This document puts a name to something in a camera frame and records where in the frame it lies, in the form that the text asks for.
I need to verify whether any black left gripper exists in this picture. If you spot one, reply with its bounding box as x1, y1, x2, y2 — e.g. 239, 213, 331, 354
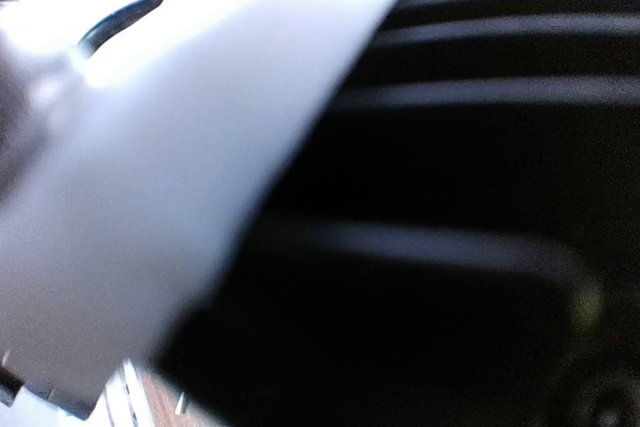
157, 0, 639, 426

